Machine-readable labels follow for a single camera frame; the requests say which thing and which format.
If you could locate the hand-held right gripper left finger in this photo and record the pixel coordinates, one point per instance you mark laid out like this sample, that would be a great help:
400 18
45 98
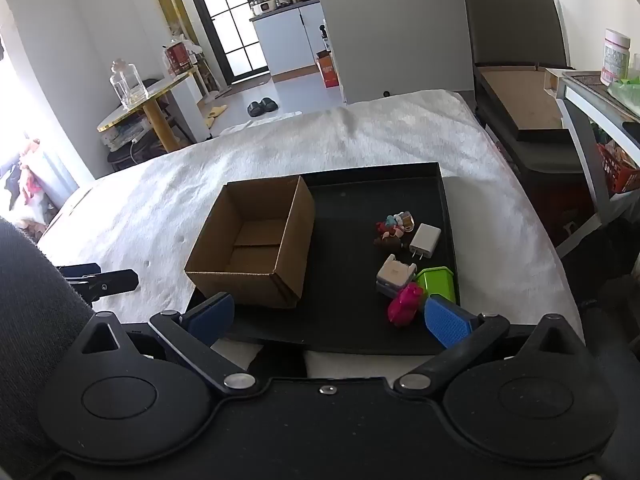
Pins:
210 317

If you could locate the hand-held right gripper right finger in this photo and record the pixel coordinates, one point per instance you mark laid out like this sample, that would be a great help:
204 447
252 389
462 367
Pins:
447 325

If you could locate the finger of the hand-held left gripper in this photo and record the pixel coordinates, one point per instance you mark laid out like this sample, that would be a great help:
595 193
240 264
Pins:
115 282

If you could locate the green toy bin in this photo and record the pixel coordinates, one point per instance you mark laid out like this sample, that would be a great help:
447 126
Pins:
440 282

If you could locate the pink-haired toy figure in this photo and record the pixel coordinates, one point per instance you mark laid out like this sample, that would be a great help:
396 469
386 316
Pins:
402 305

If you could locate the grey toy sofa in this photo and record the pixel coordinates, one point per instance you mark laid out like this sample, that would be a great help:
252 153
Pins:
395 275

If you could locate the white charger plug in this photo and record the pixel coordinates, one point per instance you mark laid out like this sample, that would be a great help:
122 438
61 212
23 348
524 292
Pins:
425 240

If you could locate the black tray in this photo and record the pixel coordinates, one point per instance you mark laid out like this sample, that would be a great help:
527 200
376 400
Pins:
350 270

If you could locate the brown cardboard box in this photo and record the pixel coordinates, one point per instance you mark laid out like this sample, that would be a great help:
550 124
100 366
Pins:
295 240

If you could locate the brown-haired small figurine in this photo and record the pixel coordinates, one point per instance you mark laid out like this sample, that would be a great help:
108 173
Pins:
387 240

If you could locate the small beige toy cup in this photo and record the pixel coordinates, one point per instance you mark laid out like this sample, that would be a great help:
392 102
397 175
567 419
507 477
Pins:
408 220

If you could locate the red and blue small figurine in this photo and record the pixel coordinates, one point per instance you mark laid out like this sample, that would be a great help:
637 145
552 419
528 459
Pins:
391 222

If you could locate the pile of colourful clothes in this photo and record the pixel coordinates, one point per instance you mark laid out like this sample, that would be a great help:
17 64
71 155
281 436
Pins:
25 180

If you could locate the white power strip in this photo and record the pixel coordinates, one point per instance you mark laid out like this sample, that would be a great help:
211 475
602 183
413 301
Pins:
125 132

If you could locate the round gold side table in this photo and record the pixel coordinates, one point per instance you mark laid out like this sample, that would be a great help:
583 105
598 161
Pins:
160 92

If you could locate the pair of yellow slippers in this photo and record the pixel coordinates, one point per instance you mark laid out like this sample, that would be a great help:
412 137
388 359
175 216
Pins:
215 112

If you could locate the clear glass bottle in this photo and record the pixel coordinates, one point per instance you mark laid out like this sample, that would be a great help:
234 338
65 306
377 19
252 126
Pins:
127 85

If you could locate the pair of black slippers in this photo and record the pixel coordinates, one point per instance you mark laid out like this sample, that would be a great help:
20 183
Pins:
262 107

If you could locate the red plastic basket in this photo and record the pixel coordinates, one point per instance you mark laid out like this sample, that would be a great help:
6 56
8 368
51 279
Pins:
620 170

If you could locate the white metal desk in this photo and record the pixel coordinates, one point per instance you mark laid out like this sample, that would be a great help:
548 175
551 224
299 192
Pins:
580 125

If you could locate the orange cardboard carton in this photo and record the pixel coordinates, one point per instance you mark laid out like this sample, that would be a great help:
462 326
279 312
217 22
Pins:
327 70

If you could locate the white kitchen cabinet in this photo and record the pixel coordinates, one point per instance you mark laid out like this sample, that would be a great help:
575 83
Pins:
285 40

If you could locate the black framed glass door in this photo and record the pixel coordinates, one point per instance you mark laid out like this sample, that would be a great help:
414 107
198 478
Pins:
230 15

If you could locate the dark spray bottle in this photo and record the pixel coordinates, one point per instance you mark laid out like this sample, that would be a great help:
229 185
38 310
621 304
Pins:
325 37

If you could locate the dark grey chair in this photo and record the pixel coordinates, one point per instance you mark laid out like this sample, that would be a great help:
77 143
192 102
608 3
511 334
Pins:
515 25

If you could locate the silver rice cooker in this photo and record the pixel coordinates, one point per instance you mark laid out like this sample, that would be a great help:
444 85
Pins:
264 6

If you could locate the white supplement jar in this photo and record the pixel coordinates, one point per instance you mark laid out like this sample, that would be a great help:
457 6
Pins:
616 57

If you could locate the brown board in black frame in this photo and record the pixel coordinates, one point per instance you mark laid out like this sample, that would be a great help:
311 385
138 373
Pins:
525 100

